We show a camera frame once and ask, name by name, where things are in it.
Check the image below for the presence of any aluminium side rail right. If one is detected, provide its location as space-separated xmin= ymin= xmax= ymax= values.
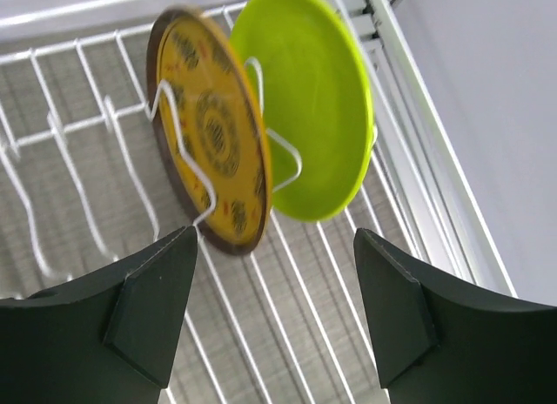
xmin=334 ymin=0 xmax=517 ymax=297

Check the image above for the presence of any lime green plate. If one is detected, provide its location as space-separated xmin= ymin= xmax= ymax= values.
xmin=231 ymin=0 xmax=374 ymax=222

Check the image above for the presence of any brown yellow-rimmed plate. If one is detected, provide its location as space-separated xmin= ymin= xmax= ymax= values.
xmin=145 ymin=7 xmax=272 ymax=256

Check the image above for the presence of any white wire dish rack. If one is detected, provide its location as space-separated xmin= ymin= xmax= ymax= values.
xmin=0 ymin=0 xmax=519 ymax=404

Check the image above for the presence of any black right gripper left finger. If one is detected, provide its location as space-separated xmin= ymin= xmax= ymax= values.
xmin=1 ymin=226 xmax=198 ymax=403

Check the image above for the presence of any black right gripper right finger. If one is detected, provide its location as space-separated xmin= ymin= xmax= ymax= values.
xmin=353 ymin=228 xmax=556 ymax=403

